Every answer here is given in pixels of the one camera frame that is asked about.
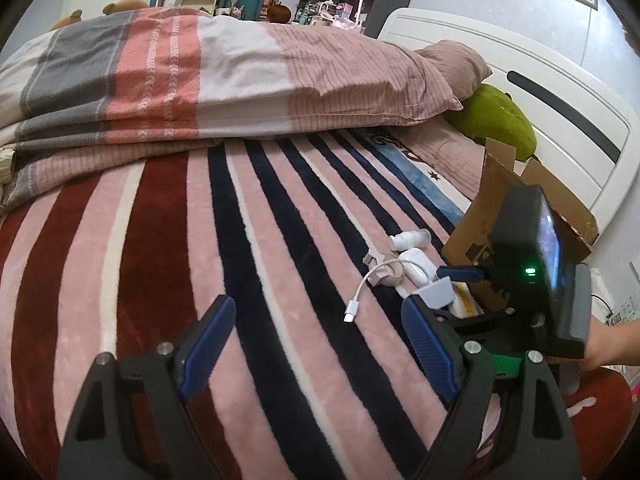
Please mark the person's right hand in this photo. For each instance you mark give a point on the person's right hand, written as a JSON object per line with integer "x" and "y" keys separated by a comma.
{"x": 612, "y": 345}

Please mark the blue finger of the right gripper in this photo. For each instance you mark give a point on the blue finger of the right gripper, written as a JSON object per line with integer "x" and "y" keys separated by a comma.
{"x": 461, "y": 274}

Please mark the striped plush bed blanket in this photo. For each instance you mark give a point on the striped plush bed blanket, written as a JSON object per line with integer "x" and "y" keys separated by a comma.
{"x": 211, "y": 302}

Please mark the brown round plush toy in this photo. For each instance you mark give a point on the brown round plush toy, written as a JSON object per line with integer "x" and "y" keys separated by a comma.
{"x": 275, "y": 12}

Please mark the yellow label packet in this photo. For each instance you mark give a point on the yellow label packet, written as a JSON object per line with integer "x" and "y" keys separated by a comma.
{"x": 464, "y": 305}

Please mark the green plush toy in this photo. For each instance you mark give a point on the green plush toy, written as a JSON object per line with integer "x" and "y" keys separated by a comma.
{"x": 491, "y": 114}

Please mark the pink striped pillow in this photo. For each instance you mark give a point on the pink striped pillow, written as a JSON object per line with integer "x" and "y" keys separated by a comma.
{"x": 461, "y": 66}

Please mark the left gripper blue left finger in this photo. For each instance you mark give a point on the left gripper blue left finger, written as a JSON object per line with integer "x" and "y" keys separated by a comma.
{"x": 201, "y": 348}

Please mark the white small box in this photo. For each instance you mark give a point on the white small box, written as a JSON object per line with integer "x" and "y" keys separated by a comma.
{"x": 437, "y": 295}

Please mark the striped folded duvet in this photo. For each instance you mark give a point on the striped folded duvet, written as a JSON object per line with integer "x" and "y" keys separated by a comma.
{"x": 135, "y": 84}

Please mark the white small bottle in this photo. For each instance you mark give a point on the white small bottle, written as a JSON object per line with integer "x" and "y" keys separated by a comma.
{"x": 407, "y": 240}

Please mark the white earbuds case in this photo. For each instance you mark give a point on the white earbuds case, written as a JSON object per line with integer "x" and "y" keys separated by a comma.
{"x": 418, "y": 267}

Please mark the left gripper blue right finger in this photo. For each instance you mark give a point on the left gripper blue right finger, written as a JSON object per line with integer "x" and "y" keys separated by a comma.
{"x": 437, "y": 346}

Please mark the pink pillow on mattress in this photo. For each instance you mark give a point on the pink pillow on mattress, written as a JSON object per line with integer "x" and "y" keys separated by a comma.
{"x": 449, "y": 152}

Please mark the brown cardboard box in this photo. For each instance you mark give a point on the brown cardboard box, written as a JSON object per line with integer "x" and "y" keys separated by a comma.
{"x": 469, "y": 241}

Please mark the white bed headboard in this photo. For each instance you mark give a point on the white bed headboard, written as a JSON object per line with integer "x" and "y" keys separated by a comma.
{"x": 587, "y": 135}

